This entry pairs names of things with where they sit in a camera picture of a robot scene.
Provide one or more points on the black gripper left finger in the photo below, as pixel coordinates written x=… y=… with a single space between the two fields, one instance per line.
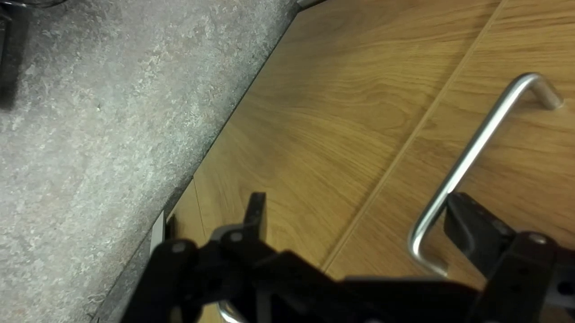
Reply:
x=203 y=274

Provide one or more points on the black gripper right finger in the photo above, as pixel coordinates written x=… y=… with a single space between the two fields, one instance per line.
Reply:
x=521 y=274

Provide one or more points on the wooden kitchen drawer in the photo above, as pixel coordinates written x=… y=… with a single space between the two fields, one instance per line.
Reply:
x=513 y=166

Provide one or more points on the wooden cabinet door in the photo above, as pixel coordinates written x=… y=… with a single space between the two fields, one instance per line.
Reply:
x=334 y=136

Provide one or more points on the black office chair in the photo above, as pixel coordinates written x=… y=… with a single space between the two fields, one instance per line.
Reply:
x=10 y=53

